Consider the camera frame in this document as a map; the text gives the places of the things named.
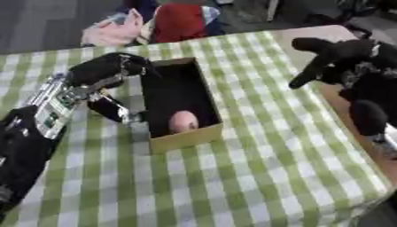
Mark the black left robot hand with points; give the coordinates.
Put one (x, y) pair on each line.
(106, 68)

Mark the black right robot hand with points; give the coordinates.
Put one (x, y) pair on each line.
(362, 62)

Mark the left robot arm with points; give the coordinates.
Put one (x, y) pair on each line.
(26, 147)

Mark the tan cardboard box black inside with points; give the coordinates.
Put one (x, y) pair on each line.
(178, 88)

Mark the pink cloth bundle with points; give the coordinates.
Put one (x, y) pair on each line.
(111, 31)

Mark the red bag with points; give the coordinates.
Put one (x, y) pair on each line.
(178, 22)

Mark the pink egg-shaped toy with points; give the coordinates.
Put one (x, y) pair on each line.
(183, 121)

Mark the white chair leg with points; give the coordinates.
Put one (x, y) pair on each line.
(272, 10)

